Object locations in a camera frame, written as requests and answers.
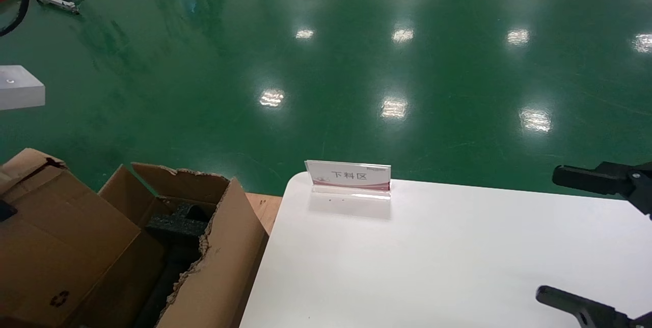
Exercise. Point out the small cardboard box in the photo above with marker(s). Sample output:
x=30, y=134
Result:
x=66, y=246

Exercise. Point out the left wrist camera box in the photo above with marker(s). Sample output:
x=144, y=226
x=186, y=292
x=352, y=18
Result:
x=18, y=88

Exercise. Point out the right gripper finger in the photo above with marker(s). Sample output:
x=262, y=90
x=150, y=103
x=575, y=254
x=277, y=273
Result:
x=611, y=180
x=596, y=312

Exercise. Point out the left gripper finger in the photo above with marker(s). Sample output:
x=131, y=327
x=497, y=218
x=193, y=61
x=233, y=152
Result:
x=6, y=211

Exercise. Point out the wooden board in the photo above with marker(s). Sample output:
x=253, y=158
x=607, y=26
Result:
x=265, y=208

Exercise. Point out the large open cardboard box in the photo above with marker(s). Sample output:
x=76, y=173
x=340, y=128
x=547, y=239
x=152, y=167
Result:
x=229, y=267

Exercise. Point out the black foam insert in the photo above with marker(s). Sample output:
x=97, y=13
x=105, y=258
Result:
x=175, y=226

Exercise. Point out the acrylic sign with red print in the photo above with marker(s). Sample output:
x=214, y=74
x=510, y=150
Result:
x=349, y=175

